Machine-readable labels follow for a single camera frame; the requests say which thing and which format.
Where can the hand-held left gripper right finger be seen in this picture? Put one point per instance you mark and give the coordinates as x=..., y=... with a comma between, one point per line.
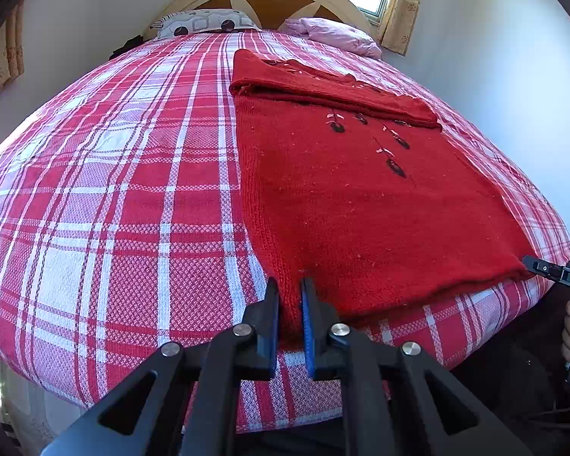
x=308, y=327

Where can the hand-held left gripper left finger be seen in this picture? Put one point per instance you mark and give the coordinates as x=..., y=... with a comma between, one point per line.
x=273, y=325

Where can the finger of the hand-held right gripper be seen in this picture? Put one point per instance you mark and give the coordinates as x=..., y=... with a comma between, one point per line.
x=546, y=269

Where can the red knitted sweater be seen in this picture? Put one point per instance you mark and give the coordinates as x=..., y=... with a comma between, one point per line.
x=361, y=228

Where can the dark clothes pile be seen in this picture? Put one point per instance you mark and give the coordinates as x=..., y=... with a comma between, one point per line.
x=127, y=46

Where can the person's dark clothing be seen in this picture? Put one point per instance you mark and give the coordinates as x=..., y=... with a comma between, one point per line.
x=503, y=389

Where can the red plaid bed sheet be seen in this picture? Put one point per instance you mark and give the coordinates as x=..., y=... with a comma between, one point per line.
x=99, y=247

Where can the pink pillow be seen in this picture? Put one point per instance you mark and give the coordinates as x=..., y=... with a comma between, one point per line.
x=332, y=33

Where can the narrow yellow curtain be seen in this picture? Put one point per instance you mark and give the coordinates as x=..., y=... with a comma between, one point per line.
x=401, y=9

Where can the grey patterned pillow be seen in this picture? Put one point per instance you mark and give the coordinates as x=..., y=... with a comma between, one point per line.
x=209, y=21

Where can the yellow side window curtain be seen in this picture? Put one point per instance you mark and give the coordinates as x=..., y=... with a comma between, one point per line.
x=0, y=57

